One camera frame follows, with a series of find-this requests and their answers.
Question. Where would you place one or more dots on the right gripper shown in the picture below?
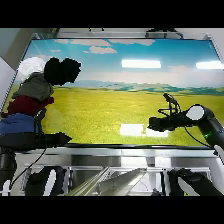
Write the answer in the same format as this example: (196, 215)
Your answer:
(159, 123)

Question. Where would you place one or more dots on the black garment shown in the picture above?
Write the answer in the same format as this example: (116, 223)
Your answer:
(61, 71)

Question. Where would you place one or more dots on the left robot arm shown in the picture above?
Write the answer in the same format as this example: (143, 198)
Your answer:
(20, 140)

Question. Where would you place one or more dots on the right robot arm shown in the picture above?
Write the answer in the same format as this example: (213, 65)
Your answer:
(213, 128)

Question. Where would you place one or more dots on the olive grey garment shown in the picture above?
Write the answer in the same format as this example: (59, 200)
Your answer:
(35, 88)

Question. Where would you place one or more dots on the red garment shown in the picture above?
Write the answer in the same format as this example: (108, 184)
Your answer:
(26, 105)

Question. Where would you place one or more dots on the white garment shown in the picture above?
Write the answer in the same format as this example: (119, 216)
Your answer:
(30, 66)

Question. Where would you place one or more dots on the blue garment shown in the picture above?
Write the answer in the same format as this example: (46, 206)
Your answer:
(17, 125)

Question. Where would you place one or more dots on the silver frame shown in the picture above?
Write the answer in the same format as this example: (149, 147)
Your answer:
(133, 156)

